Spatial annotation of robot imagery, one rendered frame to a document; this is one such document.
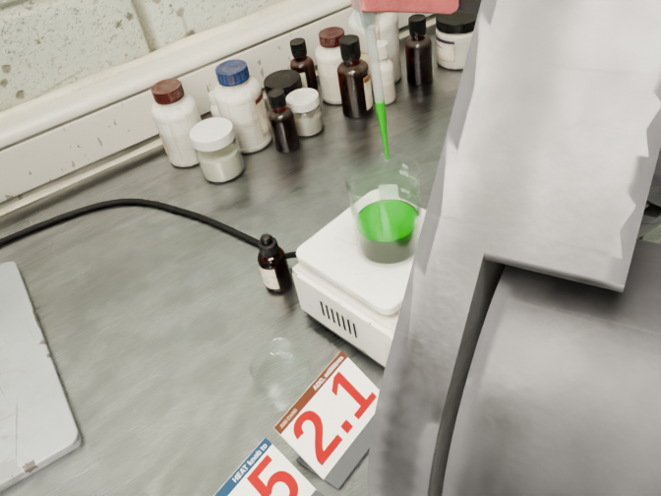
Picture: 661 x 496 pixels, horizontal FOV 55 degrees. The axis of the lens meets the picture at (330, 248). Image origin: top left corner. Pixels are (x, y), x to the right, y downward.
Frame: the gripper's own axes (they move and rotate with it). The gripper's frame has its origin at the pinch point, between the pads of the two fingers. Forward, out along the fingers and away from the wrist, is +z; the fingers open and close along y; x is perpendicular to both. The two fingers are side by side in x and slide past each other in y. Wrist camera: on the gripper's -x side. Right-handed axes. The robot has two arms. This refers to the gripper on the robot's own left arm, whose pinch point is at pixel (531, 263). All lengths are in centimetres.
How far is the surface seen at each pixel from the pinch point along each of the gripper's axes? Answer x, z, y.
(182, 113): -41, 28, -9
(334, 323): -9.8, 14.3, 8.0
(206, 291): -23.1, 24.9, 9.6
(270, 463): -7.7, 10.9, 22.1
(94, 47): -57, 29, -10
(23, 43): -61, 27, -3
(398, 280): -7.5, 6.8, 4.5
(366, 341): -6.6, 11.8, 8.7
